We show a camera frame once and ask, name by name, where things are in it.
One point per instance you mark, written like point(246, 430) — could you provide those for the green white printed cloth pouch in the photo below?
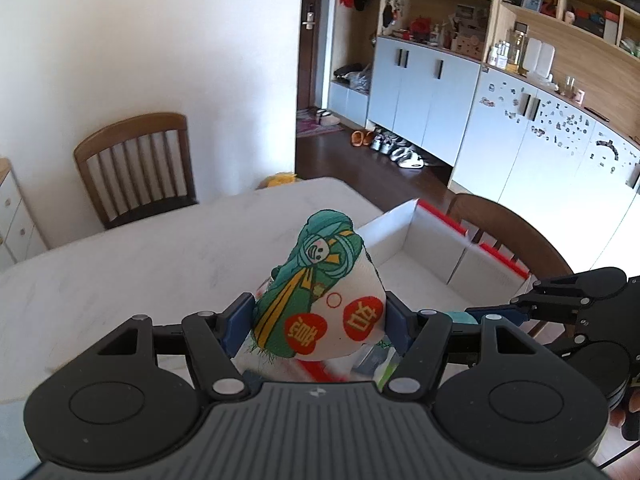
point(310, 300)

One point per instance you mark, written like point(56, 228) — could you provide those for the red white packet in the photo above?
point(315, 371)

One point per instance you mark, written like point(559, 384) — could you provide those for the white plastic container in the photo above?
point(540, 57)

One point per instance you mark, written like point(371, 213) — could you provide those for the small drinking glass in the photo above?
point(569, 86)

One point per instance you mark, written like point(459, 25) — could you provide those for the small teal packet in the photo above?
point(460, 318)

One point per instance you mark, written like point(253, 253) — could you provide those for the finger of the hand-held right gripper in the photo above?
point(495, 316)
point(561, 349)

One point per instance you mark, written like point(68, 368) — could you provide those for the brown wooden slatted chair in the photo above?
point(131, 127)
point(500, 215)

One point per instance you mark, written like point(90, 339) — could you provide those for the white drawer sideboard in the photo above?
point(17, 230)

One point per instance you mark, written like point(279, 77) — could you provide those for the pump bottle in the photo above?
point(436, 35)

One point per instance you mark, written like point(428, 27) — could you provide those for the wooden wall shelf unit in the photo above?
point(570, 25)

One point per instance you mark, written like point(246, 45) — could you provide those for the grey blue tall cabinet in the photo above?
point(425, 90)

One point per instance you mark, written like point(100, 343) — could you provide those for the patterned pink rug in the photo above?
point(315, 127)

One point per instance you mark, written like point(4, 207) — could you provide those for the black bag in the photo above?
point(347, 71)

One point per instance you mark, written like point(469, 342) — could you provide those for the red ornament on counter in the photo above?
point(420, 27)

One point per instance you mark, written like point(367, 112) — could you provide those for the brown cardboard box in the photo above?
point(469, 42)

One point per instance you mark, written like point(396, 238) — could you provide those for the pair of orange slippers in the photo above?
point(361, 138)

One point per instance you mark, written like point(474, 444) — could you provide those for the person's right hand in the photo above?
point(631, 407)

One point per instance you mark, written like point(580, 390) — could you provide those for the yellow plush toy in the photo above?
point(280, 180)

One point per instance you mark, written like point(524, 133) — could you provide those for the white cardboard box red rim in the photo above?
point(415, 270)

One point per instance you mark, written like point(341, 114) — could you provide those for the large glass jar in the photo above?
point(516, 52)

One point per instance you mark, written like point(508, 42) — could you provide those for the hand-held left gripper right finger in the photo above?
point(397, 322)

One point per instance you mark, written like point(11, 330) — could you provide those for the row of shoes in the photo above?
point(400, 152)

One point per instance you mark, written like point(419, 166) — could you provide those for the pair of beige slippers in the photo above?
point(326, 117)

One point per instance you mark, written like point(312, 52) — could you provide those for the small pink cup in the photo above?
point(580, 95)

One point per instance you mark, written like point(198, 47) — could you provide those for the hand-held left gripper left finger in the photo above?
point(239, 327)

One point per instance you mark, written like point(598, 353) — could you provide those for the white sticker-covered cabinet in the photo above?
point(540, 170)

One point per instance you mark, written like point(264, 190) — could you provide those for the grey plastic bag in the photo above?
point(361, 81)

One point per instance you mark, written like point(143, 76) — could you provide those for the dark brown door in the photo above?
point(309, 70)

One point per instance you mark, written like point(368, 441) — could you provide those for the green white packet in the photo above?
point(382, 365)

